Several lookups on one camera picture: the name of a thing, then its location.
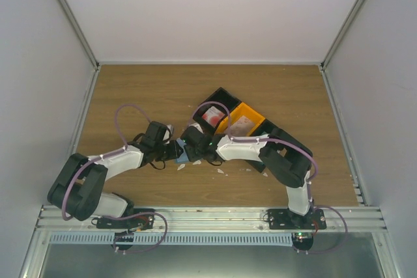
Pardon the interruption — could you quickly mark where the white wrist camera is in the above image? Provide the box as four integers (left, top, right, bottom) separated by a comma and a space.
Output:
164, 124, 174, 141
188, 122, 204, 133

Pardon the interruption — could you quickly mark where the aluminium frame post left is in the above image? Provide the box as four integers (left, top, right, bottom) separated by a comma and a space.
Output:
56, 0, 100, 71

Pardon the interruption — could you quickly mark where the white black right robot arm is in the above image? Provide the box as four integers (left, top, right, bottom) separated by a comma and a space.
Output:
180, 125, 318, 229

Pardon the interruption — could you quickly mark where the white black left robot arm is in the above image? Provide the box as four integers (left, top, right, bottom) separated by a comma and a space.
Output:
47, 121, 183, 229

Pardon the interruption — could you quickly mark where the aluminium front rail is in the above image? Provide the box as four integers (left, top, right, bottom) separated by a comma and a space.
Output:
35, 206, 387, 232

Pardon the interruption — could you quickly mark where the grey slotted cable duct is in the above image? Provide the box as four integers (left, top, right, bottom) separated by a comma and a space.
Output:
50, 232, 293, 247

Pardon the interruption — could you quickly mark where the orange bin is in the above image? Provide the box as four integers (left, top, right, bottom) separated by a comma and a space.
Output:
215, 102, 265, 137

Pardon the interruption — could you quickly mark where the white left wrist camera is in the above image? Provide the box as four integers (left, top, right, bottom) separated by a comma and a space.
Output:
164, 124, 174, 141

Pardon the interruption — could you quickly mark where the blue card holder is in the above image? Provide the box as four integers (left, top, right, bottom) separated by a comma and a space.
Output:
175, 138, 190, 164

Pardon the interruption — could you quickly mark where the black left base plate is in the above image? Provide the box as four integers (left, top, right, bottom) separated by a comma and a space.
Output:
91, 208, 155, 232

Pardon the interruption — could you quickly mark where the aluminium frame post right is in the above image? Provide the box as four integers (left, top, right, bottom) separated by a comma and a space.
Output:
320, 0, 367, 72

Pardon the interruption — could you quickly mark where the white debris pile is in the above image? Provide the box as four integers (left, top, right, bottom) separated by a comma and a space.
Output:
177, 161, 269, 177

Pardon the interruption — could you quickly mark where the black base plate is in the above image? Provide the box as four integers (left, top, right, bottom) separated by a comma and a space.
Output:
91, 208, 155, 232
263, 208, 326, 230

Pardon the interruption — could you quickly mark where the white pink card stack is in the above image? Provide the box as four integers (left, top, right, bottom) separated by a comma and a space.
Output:
224, 115, 255, 137

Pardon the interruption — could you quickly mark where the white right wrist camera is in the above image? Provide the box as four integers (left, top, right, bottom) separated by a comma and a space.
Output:
188, 122, 204, 133

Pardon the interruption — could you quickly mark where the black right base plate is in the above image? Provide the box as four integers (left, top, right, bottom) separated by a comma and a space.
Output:
263, 208, 326, 230

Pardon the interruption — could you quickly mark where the aluminium frame post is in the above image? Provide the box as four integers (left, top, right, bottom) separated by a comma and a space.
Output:
56, 0, 100, 71
320, 0, 367, 72

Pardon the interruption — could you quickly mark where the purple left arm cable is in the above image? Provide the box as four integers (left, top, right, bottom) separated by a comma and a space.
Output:
61, 104, 154, 221

